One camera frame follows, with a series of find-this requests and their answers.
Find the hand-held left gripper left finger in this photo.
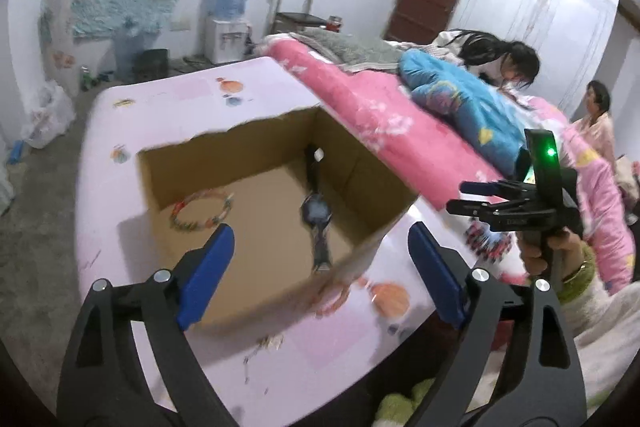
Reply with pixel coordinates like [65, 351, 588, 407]
[56, 223, 236, 427]

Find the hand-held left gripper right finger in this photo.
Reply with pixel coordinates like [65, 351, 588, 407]
[407, 222, 587, 427]

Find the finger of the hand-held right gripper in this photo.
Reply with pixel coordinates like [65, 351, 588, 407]
[446, 198, 538, 228]
[460, 180, 538, 200]

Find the multicolour bead bracelet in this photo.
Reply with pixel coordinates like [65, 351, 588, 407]
[169, 188, 235, 233]

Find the brown cardboard box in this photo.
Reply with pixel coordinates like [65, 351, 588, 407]
[136, 106, 417, 333]

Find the pink strap smart watch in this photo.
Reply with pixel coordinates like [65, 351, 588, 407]
[299, 146, 335, 272]

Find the person's right forearm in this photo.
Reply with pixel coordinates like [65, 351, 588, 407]
[555, 247, 640, 413]

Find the person's right hand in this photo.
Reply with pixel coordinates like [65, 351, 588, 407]
[519, 227, 598, 290]

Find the pink printed quilt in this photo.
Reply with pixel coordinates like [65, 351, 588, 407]
[525, 94, 636, 293]

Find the blue printed quilt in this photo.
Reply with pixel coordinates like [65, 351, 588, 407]
[398, 48, 538, 180]

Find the gold bangle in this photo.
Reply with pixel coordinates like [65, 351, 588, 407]
[560, 259, 596, 285]

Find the green white fluffy garment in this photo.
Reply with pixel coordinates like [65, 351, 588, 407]
[375, 377, 441, 427]

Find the pink floral bedsheet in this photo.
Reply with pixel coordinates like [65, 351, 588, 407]
[262, 38, 531, 283]

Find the white wardrobe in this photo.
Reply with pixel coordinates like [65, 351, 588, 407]
[450, 0, 621, 118]

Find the grey blanket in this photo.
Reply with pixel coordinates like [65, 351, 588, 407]
[295, 27, 411, 72]

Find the black crate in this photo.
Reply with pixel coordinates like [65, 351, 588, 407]
[135, 49, 171, 82]

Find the white plastic bag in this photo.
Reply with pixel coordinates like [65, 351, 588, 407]
[22, 79, 76, 150]

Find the white water dispenser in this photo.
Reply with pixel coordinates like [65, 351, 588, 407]
[206, 17, 251, 65]

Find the blue floor water bottle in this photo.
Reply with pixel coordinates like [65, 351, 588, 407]
[114, 19, 146, 80]

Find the white flowered wall decoration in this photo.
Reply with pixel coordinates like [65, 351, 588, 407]
[42, 4, 83, 95]

